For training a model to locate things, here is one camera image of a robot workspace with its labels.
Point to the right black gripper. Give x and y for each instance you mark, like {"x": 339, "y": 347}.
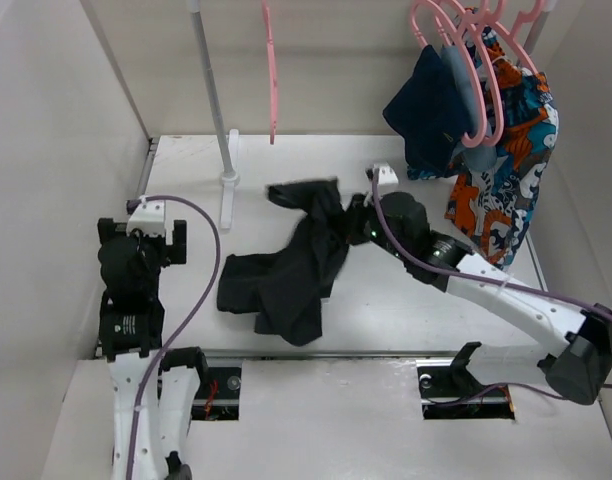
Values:
{"x": 359, "y": 207}

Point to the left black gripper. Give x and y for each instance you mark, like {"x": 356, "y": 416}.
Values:
{"x": 170, "y": 253}

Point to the black trousers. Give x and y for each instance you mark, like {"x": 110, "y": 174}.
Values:
{"x": 285, "y": 289}

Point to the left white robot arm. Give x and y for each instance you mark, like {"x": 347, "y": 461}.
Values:
{"x": 154, "y": 388}

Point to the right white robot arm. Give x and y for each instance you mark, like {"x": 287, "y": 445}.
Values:
{"x": 572, "y": 353}

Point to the pink hanger front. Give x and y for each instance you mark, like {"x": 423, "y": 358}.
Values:
{"x": 439, "y": 22}

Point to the empty pink hanger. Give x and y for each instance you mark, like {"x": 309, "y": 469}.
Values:
{"x": 272, "y": 68}

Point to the pink hanger middle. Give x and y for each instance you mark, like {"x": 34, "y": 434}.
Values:
{"x": 491, "y": 75}

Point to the pink hanger back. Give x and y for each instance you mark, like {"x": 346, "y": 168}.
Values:
{"x": 514, "y": 37}

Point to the navy blue shorts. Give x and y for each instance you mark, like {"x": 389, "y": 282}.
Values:
{"x": 430, "y": 115}

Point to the colourful patterned shorts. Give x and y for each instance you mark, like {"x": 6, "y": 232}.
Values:
{"x": 494, "y": 208}

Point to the white rack base foot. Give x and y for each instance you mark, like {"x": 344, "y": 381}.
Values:
{"x": 229, "y": 185}

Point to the grey blue garment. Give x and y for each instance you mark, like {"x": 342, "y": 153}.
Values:
{"x": 480, "y": 158}

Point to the grey rack pole left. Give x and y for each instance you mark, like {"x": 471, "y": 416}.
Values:
{"x": 194, "y": 10}

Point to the grey rack pole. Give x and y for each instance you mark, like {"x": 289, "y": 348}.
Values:
{"x": 537, "y": 19}
{"x": 194, "y": 10}

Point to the grey rack pole right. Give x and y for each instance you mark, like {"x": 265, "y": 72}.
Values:
{"x": 537, "y": 19}

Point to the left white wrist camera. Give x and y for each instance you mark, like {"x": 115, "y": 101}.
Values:
{"x": 146, "y": 217}

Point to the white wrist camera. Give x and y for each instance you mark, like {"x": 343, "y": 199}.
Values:
{"x": 383, "y": 175}
{"x": 146, "y": 217}

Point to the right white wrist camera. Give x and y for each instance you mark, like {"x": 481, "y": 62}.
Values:
{"x": 383, "y": 175}

